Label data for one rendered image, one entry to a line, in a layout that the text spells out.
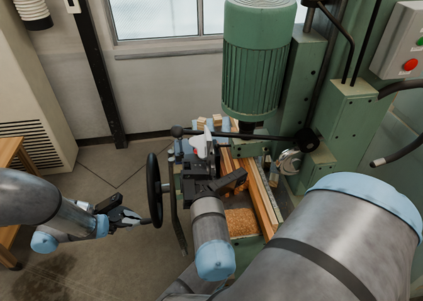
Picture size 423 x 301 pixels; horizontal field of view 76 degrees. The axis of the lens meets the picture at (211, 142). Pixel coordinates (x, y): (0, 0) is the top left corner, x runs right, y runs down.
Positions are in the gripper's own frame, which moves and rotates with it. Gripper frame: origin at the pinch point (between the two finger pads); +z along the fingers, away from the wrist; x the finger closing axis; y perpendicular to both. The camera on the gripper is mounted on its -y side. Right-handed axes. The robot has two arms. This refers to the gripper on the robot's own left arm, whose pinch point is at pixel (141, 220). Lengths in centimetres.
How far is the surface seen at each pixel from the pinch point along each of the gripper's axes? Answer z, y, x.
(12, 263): -44, 92, -26
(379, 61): 28, -88, 11
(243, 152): 20.2, -43.7, -1.7
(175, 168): 1.4, -29.0, -1.0
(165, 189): 3.6, -14.7, -4.6
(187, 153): 2.8, -35.4, -2.1
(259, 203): 24.9, -38.5, 15.6
